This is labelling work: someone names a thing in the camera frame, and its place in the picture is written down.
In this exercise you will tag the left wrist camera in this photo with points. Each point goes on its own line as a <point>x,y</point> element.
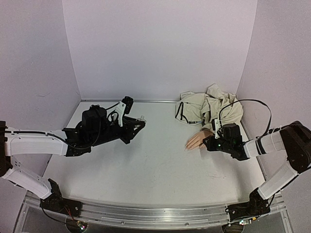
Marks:
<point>123,108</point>

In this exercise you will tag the clear nail polish bottle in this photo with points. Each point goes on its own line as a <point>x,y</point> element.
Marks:
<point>142,118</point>

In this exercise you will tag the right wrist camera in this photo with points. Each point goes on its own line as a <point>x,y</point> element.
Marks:
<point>217,128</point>

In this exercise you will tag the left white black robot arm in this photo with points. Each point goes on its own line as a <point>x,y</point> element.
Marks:
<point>17,142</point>

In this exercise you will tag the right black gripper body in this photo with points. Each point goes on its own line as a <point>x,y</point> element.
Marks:
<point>210,143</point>

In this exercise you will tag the mannequin hand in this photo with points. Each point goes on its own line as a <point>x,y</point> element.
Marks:
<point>197,139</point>

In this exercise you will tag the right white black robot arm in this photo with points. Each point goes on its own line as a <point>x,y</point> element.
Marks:
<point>294,139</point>

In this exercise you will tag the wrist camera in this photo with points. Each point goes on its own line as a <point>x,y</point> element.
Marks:
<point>217,128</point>
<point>123,108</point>

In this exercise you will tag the beige jacket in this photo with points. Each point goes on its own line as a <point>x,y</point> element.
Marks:
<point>202,108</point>

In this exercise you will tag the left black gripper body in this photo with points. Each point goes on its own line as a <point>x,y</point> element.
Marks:
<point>100,138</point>

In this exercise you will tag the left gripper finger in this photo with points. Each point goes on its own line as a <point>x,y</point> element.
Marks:
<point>129,118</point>
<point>132,129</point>

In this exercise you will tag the aluminium front rail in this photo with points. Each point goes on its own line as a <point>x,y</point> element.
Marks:
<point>159,218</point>

